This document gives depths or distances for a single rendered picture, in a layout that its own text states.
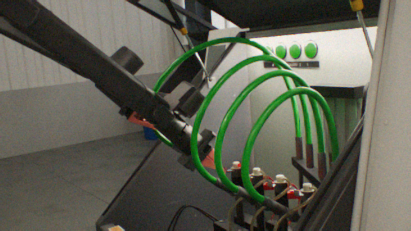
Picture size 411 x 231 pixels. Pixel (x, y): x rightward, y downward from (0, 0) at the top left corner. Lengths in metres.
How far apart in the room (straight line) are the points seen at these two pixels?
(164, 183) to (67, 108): 6.43
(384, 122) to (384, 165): 0.07
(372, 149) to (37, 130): 7.02
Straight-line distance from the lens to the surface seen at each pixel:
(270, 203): 0.86
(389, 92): 0.81
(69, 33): 0.83
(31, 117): 7.59
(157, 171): 1.35
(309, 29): 1.22
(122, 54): 1.18
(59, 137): 7.74
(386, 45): 0.83
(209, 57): 4.32
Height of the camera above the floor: 1.41
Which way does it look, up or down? 9 degrees down
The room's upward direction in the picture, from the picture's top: 5 degrees counter-clockwise
